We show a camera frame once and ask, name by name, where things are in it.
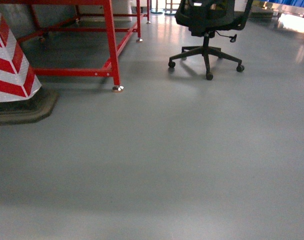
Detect red metal frame table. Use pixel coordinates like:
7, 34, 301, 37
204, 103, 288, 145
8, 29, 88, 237
0, 0, 149, 93

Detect black office chair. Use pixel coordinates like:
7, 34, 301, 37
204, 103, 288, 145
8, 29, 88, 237
168, 0, 253, 81

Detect red white traffic cone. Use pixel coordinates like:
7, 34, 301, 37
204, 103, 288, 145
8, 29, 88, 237
0, 12, 59, 126

